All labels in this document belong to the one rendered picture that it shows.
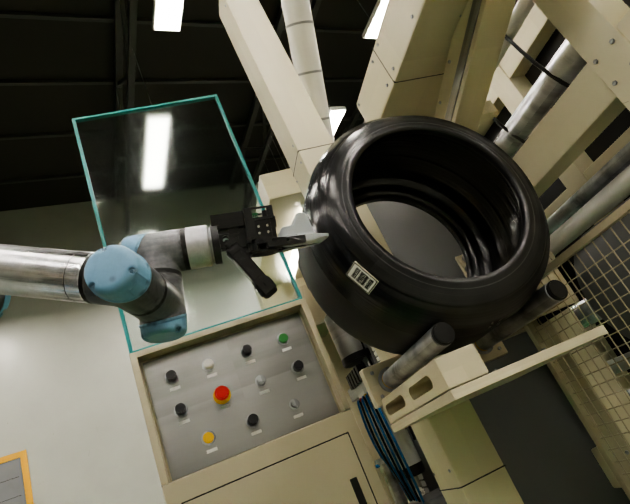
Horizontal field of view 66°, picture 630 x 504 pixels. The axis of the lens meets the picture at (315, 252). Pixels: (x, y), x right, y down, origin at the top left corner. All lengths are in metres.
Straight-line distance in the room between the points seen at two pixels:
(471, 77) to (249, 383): 1.08
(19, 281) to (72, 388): 9.71
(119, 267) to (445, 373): 0.57
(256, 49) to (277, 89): 0.20
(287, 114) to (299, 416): 0.96
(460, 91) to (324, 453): 1.07
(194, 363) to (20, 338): 9.51
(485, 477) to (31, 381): 9.79
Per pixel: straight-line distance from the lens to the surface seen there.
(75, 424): 10.31
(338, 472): 1.45
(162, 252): 0.86
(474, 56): 1.44
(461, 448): 1.31
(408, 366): 1.08
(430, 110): 1.70
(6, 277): 0.81
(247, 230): 0.86
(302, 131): 1.62
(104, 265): 0.71
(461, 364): 0.93
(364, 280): 0.94
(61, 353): 10.74
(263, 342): 1.55
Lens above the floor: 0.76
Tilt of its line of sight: 23 degrees up
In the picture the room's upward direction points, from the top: 24 degrees counter-clockwise
